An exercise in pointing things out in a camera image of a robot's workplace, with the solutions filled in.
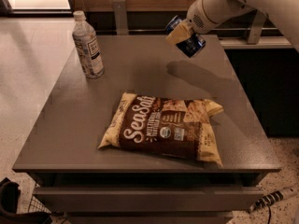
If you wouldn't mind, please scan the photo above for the sea salt chips bag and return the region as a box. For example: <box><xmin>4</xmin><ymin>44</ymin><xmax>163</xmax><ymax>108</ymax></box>
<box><xmin>99</xmin><ymin>92</ymin><xmax>223</xmax><ymax>164</ymax></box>

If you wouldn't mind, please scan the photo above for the blue pepsi can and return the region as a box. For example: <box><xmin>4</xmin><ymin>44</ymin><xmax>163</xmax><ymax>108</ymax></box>
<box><xmin>172</xmin><ymin>16</ymin><xmax>206</xmax><ymax>58</ymax></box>

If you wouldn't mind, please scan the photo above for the wire basket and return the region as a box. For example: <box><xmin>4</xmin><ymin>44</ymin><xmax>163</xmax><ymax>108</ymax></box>
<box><xmin>27</xmin><ymin>194</ymin><xmax>50</xmax><ymax>214</ymax></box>

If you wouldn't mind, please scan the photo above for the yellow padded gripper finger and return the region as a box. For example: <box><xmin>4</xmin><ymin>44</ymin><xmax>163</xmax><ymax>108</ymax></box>
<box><xmin>165</xmin><ymin>19</ymin><xmax>193</xmax><ymax>45</ymax></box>

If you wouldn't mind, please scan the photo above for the clear plastic water bottle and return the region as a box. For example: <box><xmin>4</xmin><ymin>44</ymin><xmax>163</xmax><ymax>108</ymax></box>
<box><xmin>72</xmin><ymin>10</ymin><xmax>104</xmax><ymax>78</ymax></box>

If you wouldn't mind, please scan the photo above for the right metal bracket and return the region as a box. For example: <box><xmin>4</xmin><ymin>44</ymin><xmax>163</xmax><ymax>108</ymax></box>
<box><xmin>247</xmin><ymin>10</ymin><xmax>266</xmax><ymax>45</ymax></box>

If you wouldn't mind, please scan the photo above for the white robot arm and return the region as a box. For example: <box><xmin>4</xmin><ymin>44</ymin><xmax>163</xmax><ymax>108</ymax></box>
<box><xmin>166</xmin><ymin>0</ymin><xmax>299</xmax><ymax>50</ymax></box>

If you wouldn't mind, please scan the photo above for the left metal bracket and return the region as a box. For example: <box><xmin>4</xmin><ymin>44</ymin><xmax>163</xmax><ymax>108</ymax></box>
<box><xmin>113</xmin><ymin>0</ymin><xmax>129</xmax><ymax>35</ymax></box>

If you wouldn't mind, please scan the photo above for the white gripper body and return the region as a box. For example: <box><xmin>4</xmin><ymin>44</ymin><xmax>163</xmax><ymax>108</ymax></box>
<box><xmin>186</xmin><ymin>0</ymin><xmax>252</xmax><ymax>35</ymax></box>

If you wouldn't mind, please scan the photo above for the metal bracket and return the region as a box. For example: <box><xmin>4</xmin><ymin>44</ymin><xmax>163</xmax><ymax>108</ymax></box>
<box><xmin>113</xmin><ymin>0</ymin><xmax>129</xmax><ymax>35</ymax></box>
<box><xmin>247</xmin><ymin>10</ymin><xmax>266</xmax><ymax>45</ymax></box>

